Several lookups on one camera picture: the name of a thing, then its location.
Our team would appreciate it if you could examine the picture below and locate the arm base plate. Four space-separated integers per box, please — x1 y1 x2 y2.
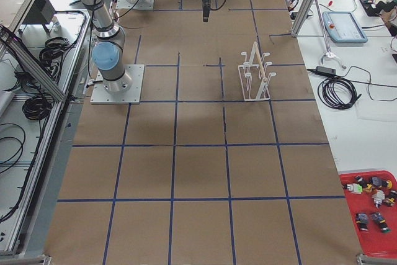
116 0 154 11
91 65 145 104

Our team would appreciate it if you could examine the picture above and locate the teach pendant tablet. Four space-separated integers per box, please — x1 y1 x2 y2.
322 12 368 43

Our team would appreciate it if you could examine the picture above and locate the coiled black cable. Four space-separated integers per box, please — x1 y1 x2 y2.
321 77 362 110

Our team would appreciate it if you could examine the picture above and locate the white wire cup rack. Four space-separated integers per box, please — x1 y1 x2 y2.
238 42 277 102

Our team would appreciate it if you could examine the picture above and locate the black power adapter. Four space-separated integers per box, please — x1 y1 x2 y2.
307 66 336 77

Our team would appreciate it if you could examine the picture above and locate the red parts tray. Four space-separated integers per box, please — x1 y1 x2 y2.
340 170 396 259

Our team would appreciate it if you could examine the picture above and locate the green handled reacher grabber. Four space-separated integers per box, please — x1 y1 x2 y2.
314 1 347 70

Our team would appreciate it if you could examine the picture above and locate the aluminium frame post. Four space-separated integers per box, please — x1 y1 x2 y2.
290 0 329 38

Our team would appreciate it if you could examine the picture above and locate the brown paper table cover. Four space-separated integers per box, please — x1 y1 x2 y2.
44 0 360 264

